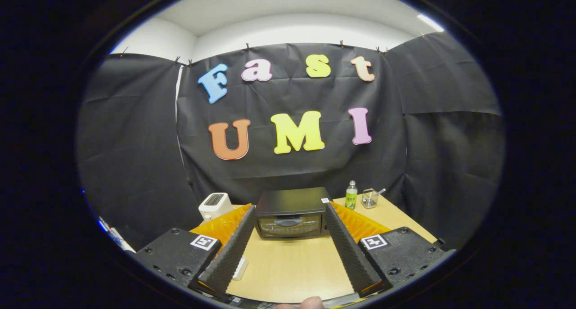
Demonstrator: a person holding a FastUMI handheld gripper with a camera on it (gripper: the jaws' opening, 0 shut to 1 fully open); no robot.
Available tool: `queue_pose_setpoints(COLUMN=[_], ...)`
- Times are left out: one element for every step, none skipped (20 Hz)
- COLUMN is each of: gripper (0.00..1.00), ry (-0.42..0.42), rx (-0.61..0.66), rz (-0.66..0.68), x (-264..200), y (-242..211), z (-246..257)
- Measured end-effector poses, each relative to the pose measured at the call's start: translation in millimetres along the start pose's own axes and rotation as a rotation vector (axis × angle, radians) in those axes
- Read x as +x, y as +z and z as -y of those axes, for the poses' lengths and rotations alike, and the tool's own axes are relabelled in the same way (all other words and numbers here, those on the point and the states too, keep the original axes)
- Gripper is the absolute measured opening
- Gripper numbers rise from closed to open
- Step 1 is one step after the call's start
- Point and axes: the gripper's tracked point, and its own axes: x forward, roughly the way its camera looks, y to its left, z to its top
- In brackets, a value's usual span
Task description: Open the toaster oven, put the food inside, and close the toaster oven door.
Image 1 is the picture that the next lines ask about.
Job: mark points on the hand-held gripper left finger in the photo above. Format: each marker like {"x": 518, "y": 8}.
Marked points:
{"x": 231, "y": 255}

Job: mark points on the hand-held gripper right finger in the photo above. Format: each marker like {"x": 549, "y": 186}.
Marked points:
{"x": 353, "y": 255}

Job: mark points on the white pop-up toaster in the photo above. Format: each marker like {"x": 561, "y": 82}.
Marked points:
{"x": 215, "y": 205}

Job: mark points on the ceiling light panel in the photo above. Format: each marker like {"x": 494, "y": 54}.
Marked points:
{"x": 430, "y": 23}

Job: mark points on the clear bottle with green label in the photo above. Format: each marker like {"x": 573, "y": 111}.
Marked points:
{"x": 351, "y": 197}

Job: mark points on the clear glass cup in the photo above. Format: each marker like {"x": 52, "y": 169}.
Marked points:
{"x": 369, "y": 200}

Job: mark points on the black toaster oven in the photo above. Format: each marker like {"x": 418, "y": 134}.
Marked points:
{"x": 290, "y": 201}

